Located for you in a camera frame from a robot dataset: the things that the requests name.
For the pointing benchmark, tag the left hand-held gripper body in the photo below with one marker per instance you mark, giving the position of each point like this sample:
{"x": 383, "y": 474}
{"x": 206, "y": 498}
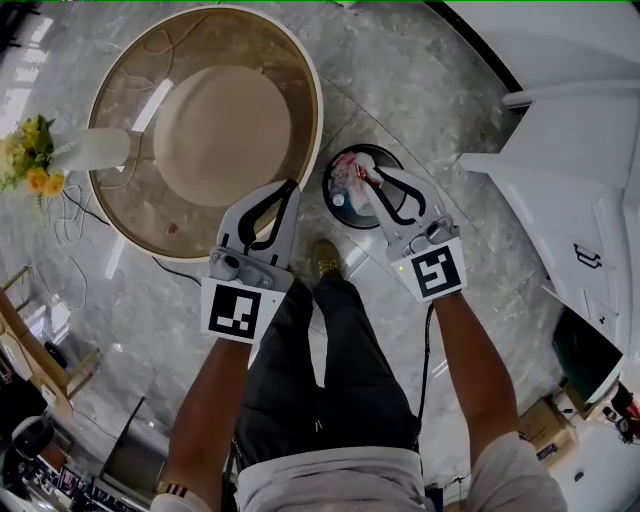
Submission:
{"x": 235, "y": 310}

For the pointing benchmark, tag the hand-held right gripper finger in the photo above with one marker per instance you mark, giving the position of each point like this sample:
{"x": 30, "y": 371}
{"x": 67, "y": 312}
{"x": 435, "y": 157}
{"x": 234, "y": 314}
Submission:
{"x": 382, "y": 210}
{"x": 430, "y": 197}

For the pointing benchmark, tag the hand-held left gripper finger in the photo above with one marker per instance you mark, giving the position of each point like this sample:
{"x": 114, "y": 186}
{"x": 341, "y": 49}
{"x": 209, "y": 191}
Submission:
{"x": 290, "y": 225}
{"x": 235, "y": 220}

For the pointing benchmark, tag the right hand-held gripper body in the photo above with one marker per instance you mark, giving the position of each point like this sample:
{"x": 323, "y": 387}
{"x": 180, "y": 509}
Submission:
{"x": 435, "y": 270}

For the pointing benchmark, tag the clear plastic bottle trash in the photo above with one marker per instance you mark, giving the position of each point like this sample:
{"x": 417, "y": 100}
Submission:
{"x": 339, "y": 196}

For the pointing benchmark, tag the black round trash bin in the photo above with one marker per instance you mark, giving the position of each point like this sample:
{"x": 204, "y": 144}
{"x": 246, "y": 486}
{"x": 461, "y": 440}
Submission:
{"x": 390, "y": 157}

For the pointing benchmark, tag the white pink trash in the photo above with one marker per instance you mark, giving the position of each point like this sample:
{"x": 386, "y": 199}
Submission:
{"x": 352, "y": 165}

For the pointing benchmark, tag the person's left forearm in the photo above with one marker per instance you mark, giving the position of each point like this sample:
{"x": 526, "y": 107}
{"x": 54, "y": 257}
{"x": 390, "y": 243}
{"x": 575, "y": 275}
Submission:
{"x": 210, "y": 410}

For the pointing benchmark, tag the person's right forearm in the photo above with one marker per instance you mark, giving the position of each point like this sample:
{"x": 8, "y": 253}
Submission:
{"x": 475, "y": 370}

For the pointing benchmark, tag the person's brown shoe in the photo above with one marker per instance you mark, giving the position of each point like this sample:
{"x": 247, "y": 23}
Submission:
{"x": 326, "y": 257}

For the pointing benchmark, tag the round glass top table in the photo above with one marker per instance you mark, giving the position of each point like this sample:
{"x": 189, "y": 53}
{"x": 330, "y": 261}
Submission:
{"x": 220, "y": 135}

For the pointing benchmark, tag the person's dark trousers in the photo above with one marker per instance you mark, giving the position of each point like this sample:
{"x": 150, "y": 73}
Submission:
{"x": 340, "y": 375}

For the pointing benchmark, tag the white counter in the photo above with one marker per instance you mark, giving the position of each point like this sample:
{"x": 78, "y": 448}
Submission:
{"x": 565, "y": 165}

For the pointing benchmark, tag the white vase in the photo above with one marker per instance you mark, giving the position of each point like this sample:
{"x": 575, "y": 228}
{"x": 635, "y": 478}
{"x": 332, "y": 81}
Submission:
{"x": 97, "y": 149}

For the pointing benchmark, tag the dark flat board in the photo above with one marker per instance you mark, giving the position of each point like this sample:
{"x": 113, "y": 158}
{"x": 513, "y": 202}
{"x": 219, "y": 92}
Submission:
{"x": 125, "y": 440}

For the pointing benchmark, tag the black monitor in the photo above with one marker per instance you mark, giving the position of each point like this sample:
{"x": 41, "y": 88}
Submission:
{"x": 587, "y": 357}

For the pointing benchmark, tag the striped wristband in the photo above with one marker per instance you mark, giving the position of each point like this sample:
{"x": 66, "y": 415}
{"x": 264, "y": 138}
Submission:
{"x": 172, "y": 489}

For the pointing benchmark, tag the cardboard box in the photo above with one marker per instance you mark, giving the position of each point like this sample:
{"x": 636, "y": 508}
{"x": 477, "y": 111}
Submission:
{"x": 547, "y": 430}

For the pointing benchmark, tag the wooden chair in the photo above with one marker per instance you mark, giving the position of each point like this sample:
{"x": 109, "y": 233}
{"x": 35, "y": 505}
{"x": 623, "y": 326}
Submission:
{"x": 45, "y": 360}

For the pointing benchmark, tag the person's grey shirt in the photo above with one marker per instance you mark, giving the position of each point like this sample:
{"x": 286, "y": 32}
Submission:
{"x": 340, "y": 482}

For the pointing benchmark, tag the yellow flower bouquet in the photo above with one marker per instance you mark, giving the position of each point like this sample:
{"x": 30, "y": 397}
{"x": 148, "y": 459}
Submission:
{"x": 35, "y": 155}

